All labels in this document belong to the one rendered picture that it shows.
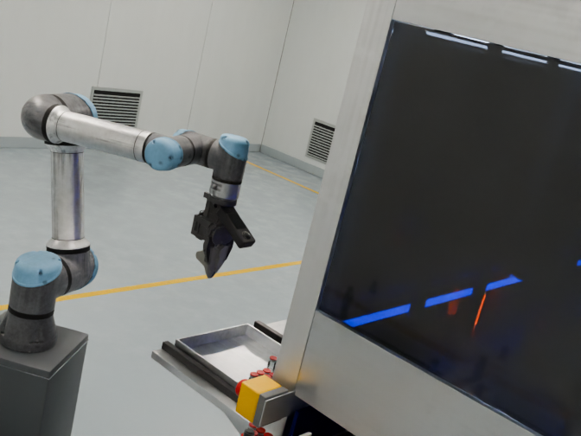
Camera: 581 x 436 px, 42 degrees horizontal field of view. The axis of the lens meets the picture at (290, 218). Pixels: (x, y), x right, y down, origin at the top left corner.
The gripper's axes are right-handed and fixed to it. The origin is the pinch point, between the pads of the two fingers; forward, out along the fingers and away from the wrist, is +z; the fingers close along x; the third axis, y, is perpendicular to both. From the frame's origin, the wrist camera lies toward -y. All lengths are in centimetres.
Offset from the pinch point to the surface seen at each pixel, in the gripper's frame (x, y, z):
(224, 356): -4.7, -6.0, 21.4
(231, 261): -240, 212, 109
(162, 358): 10.9, 0.1, 21.7
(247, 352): -12.6, -6.8, 21.4
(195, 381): 10.4, -12.0, 21.6
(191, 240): -239, 254, 109
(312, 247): 12.6, -37.5, -23.3
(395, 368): 13, -63, -9
